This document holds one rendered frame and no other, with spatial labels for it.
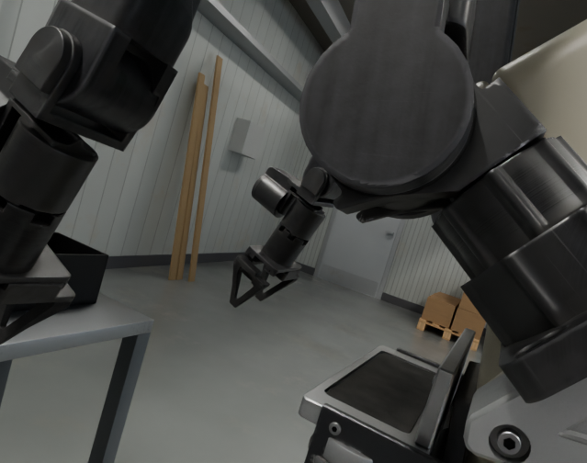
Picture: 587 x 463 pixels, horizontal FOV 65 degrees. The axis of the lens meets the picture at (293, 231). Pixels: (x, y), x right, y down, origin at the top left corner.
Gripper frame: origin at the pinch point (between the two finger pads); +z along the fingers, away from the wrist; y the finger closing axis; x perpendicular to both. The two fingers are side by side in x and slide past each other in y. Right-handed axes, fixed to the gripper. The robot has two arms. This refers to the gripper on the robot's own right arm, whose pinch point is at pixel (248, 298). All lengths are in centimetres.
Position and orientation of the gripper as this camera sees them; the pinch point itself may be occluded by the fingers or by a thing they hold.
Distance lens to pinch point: 81.9
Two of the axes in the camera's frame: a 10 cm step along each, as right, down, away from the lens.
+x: 7.2, 6.0, -3.4
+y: -4.1, -0.2, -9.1
